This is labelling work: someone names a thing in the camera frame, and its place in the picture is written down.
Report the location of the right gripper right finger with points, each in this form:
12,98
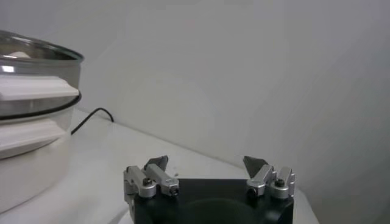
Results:
263,176

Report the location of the white electric cooker base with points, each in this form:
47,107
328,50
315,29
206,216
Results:
30,170

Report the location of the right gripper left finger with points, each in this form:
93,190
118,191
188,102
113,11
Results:
161,178

